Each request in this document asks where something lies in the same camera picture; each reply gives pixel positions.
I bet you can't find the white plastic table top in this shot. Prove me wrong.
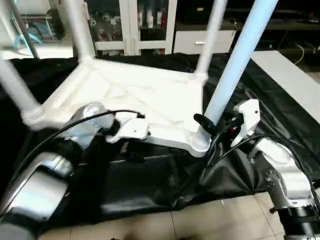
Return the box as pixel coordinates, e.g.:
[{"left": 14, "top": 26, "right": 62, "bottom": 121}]
[{"left": 22, "top": 56, "right": 212, "bottom": 159}]

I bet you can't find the black work surface mat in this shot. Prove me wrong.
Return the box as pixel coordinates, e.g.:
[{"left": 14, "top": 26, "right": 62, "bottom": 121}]
[{"left": 0, "top": 50, "right": 320, "bottom": 228}]

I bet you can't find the white drawer unit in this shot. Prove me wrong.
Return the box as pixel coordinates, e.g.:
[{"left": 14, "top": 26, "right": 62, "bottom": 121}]
[{"left": 172, "top": 30, "right": 237, "bottom": 55}]

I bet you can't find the white flat sheet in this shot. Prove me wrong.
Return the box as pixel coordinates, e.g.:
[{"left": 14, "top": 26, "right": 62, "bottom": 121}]
[{"left": 249, "top": 50, "right": 320, "bottom": 126}]

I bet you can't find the white glass door cabinet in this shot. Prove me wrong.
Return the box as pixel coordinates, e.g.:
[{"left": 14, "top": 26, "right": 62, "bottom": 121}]
[{"left": 82, "top": 0, "right": 178, "bottom": 56}]

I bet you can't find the colourful background box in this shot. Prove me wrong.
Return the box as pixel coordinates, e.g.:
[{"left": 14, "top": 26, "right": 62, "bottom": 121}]
[{"left": 12, "top": 12, "right": 66, "bottom": 48}]

